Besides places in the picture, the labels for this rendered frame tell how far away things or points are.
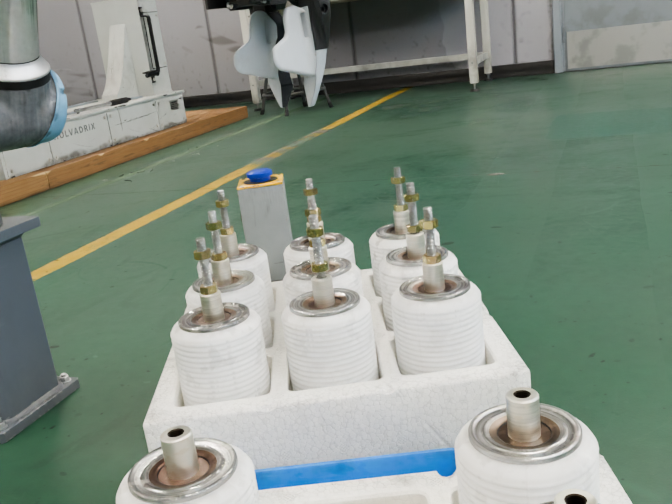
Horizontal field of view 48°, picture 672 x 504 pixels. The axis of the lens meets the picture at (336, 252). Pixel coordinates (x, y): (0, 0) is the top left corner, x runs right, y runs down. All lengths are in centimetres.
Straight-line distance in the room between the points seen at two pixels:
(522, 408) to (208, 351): 36
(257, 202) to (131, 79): 336
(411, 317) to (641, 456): 36
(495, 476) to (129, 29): 413
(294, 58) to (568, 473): 43
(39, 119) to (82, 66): 589
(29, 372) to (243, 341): 57
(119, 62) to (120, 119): 49
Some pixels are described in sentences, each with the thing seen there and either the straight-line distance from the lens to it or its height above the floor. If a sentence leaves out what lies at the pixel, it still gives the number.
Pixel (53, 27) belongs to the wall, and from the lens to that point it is 729.
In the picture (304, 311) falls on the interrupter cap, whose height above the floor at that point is 25.
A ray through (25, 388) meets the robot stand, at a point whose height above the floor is 5.
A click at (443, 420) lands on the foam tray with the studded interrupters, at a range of 79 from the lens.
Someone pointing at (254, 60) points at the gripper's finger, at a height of 51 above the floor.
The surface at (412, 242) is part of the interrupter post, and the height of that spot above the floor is 27.
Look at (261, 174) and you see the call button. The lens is 117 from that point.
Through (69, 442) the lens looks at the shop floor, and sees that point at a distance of 120.
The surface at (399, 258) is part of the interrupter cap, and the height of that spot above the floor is 25.
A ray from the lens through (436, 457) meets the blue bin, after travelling 78.
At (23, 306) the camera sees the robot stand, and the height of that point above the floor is 17.
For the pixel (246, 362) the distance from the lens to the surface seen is 79.
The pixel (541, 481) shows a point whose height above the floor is 24.
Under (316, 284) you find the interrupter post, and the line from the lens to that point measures 79.
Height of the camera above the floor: 53
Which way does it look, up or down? 17 degrees down
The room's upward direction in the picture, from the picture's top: 7 degrees counter-clockwise
